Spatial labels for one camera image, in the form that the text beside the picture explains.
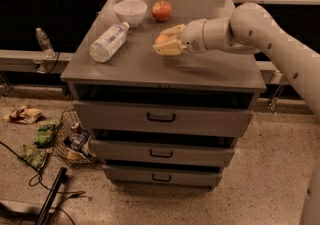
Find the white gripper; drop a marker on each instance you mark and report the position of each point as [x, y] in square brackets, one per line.
[193, 37]

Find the orange fruit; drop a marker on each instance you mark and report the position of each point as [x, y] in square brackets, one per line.
[161, 39]

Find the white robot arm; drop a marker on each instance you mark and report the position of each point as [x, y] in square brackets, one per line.
[250, 27]

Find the clear plastic water bottle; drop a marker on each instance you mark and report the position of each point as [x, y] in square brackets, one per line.
[105, 46]

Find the small standing water bottle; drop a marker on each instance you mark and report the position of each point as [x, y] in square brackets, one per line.
[44, 43]

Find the red apple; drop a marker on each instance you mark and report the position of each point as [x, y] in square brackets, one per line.
[161, 11]

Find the white bowl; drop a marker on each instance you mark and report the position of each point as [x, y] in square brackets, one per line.
[131, 11]

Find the grey drawer cabinet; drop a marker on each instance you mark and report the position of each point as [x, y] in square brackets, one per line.
[137, 75]

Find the top grey drawer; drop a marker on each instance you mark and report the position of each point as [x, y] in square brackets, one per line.
[163, 118]

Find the grey drawer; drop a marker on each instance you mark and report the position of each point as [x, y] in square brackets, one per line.
[161, 153]
[163, 118]
[161, 176]

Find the middle grey drawer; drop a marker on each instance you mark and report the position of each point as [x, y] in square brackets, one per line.
[161, 153]

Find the soda can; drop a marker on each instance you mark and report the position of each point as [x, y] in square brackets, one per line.
[76, 127]

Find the blue snack bag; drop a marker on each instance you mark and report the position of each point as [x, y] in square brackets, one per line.
[79, 143]

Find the bottom grey drawer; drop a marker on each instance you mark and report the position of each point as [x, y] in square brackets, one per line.
[161, 176]

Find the green chip bag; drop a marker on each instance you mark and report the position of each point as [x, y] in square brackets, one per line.
[46, 131]

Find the brown snack wrapper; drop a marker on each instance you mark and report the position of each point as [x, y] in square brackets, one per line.
[23, 115]

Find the green snack bag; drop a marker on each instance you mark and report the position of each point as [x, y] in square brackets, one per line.
[35, 157]

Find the black metal bar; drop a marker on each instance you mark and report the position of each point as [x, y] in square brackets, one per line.
[61, 178]

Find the wire mesh basket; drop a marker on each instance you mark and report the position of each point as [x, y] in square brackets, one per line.
[70, 158]

